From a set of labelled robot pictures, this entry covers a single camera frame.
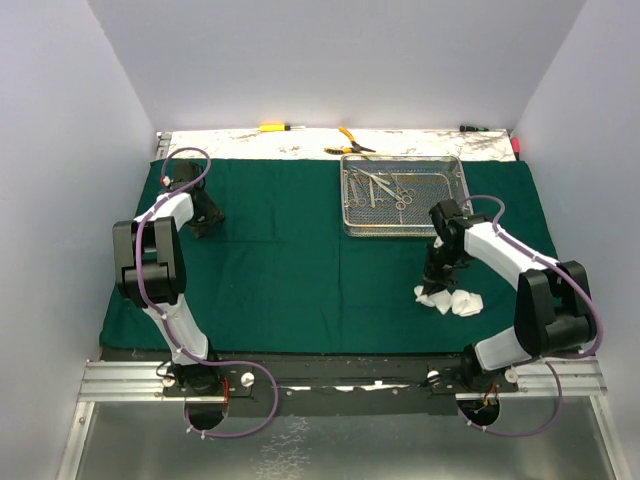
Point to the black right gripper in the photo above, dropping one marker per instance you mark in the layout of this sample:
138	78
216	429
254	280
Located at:
435	280

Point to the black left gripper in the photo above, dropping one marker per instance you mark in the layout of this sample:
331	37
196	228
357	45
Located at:
214	215

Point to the white gauze pad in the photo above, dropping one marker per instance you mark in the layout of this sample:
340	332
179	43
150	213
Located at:
442	301
466	304
423	298

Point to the white gauze pad top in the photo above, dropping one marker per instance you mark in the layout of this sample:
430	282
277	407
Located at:
466	304

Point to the steel mesh instrument tray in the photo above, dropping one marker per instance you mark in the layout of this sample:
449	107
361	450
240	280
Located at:
390	196

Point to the white gauze pad bottom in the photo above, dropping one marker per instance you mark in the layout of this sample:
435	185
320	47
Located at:
423	298

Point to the steel tweezers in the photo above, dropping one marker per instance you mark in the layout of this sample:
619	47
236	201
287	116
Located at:
383	184

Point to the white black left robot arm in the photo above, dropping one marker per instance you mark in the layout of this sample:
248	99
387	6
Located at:
151	272

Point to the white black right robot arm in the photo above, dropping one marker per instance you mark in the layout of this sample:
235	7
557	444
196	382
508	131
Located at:
554	313

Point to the steel surgical scissors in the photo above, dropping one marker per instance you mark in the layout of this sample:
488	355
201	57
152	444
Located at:
404	196

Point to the steel surgical forceps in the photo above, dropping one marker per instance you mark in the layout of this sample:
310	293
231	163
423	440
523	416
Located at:
357	199

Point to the black green screwdriver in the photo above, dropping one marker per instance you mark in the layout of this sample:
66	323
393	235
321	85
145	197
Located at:
471	128

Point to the pink marker pen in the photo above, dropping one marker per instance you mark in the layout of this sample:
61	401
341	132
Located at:
515	145

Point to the yellow black needle-nose pliers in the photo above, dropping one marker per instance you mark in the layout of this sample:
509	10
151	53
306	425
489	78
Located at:
353	148

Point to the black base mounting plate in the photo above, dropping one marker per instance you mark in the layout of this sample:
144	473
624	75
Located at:
290	368

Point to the yellow handled screwdriver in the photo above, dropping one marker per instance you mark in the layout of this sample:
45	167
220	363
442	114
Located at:
279	127

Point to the aluminium extrusion rail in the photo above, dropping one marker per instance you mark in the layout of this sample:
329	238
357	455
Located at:
147	381

